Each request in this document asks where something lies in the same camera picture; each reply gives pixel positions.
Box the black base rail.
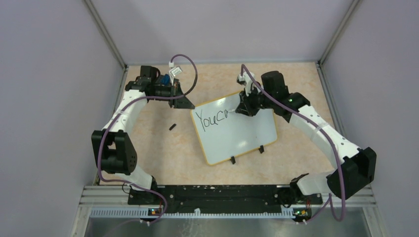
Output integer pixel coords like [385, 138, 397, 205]
[127, 185, 323, 214]

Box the white cable duct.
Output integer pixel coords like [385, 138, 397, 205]
[89, 207, 295, 219]

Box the yellow framed whiteboard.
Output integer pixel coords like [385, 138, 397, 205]
[190, 92, 278, 165]

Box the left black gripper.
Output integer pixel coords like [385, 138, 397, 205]
[150, 81, 195, 109]

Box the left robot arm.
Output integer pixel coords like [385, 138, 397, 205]
[91, 63, 195, 204]

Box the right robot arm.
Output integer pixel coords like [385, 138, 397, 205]
[235, 71, 377, 203]

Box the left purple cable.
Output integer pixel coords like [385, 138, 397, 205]
[97, 53, 199, 226]

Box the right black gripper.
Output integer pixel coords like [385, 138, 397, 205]
[236, 84, 275, 117]

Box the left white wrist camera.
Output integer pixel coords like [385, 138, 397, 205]
[168, 61, 183, 78]

